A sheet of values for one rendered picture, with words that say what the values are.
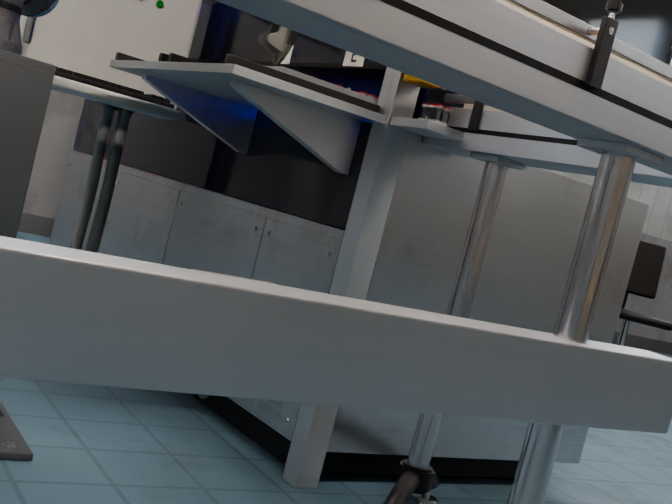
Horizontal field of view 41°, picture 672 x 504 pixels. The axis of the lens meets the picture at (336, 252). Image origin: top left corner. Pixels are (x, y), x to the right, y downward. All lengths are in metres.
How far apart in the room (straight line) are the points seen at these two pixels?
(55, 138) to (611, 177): 4.81
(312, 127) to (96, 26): 0.97
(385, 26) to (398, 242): 1.16
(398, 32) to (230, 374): 0.41
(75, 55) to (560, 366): 1.87
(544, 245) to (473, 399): 1.27
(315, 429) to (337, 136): 0.68
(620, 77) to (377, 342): 0.49
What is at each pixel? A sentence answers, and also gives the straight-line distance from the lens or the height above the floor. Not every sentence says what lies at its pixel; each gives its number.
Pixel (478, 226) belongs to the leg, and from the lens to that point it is 1.95.
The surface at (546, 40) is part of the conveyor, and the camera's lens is 1.15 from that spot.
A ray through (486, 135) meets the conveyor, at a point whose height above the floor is 0.88.
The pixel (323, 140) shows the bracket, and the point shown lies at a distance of 2.05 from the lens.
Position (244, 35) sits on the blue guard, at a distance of 2.72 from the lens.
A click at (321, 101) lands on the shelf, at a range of 1.94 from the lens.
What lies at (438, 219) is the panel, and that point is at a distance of 2.16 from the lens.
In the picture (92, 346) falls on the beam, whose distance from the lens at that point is 0.89.
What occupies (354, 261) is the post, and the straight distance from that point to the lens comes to 2.02.
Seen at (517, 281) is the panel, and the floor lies 0.58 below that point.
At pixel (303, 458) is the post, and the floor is 0.07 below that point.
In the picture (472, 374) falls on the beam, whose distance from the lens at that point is 1.18.
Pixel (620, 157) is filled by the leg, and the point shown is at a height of 0.82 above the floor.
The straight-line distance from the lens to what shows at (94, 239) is 2.91.
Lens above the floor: 0.66
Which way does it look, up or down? 3 degrees down
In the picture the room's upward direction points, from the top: 14 degrees clockwise
